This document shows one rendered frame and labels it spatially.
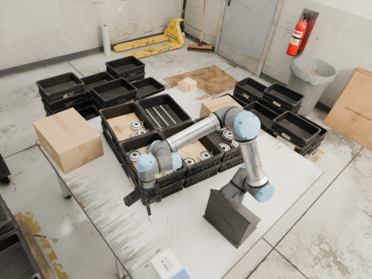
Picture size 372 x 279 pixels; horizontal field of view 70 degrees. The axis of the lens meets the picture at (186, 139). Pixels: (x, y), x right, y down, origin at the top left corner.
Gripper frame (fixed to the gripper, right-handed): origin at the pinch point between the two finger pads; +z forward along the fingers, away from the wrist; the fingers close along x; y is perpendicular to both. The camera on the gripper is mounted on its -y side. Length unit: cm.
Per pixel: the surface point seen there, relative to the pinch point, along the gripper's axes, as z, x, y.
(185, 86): 15, 139, 85
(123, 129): 11, 86, 9
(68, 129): 2, 89, -28
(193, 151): 16, 48, 50
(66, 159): 11, 68, -33
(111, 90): 36, 196, 21
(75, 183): 25, 58, -32
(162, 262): 24.1, -15.6, 2.4
